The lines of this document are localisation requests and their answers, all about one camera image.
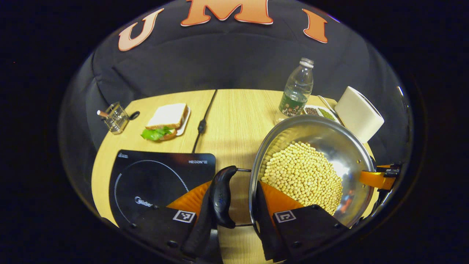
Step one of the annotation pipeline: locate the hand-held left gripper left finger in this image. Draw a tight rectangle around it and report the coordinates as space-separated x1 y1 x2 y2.
130 180 220 259

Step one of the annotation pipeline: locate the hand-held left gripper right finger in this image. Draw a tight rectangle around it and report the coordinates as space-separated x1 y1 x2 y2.
255 181 349 263

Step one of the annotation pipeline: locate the stainless steel pot black handle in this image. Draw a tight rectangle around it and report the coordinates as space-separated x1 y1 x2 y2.
210 115 389 236

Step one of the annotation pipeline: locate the black induction cooktop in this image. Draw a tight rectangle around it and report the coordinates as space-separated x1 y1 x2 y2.
108 150 217 228

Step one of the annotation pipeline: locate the pile of yellow soybeans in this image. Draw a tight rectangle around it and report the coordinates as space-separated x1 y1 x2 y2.
261 142 344 216

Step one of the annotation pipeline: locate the white toaster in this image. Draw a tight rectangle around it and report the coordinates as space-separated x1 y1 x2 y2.
334 86 385 144

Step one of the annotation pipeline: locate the white divided seasoning dish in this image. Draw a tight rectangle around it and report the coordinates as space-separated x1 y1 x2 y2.
303 105 340 124

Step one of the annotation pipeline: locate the small white plate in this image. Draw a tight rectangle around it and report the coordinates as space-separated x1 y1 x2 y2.
176 106 192 137

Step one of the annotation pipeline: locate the clear plastic water bottle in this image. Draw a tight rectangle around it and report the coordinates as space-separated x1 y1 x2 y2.
274 58 315 125

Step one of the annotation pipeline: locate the sandwich with lettuce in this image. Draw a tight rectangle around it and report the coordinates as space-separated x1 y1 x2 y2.
141 103 189 142

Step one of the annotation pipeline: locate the black power cable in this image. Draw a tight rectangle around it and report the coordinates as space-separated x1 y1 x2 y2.
192 89 218 154

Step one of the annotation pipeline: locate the small wire metal basket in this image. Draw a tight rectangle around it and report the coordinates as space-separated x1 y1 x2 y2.
97 102 130 135

